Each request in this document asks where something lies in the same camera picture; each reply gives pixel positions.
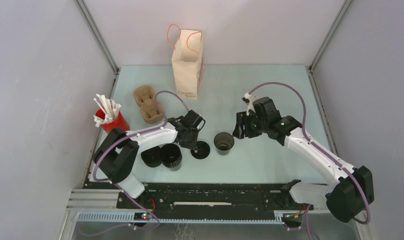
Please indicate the brown pulp cup carrier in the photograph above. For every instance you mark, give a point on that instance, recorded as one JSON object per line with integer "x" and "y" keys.
{"x": 150, "y": 111}

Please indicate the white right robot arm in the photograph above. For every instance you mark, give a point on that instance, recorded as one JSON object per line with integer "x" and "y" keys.
{"x": 348, "y": 190}

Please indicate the black cup stack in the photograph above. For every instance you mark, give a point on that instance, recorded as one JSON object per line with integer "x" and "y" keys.
{"x": 171, "y": 156}

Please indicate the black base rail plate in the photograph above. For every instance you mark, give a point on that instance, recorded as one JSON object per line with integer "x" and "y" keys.
{"x": 214, "y": 201}

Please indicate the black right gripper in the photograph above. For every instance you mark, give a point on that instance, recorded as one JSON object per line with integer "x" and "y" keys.
{"x": 242, "y": 119}

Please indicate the red cup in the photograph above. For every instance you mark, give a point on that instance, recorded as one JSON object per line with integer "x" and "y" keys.
{"x": 112, "y": 123}

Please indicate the aluminium frame post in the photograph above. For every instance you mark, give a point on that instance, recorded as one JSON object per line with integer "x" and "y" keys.
{"x": 331, "y": 33}
{"x": 88, "y": 18}

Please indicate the black cup lid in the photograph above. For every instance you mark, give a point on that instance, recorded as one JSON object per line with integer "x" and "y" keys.
{"x": 201, "y": 151}

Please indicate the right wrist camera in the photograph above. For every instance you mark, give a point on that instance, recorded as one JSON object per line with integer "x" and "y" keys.
{"x": 249, "y": 99}

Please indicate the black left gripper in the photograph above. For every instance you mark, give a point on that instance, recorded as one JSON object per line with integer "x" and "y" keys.
{"x": 192, "y": 145}

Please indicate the white paper bag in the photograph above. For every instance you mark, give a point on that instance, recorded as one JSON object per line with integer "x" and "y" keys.
{"x": 187, "y": 61}

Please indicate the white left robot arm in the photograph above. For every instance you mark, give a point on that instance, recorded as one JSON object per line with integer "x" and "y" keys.
{"x": 115, "y": 157}

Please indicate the aluminium frame post left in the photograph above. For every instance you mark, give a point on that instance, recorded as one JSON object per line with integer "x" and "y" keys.
{"x": 88, "y": 18}

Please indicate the black takeout cup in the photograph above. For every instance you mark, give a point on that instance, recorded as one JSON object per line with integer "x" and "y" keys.
{"x": 223, "y": 143}

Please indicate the aluminium frame post right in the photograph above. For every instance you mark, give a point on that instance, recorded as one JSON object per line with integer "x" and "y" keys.
{"x": 331, "y": 33}

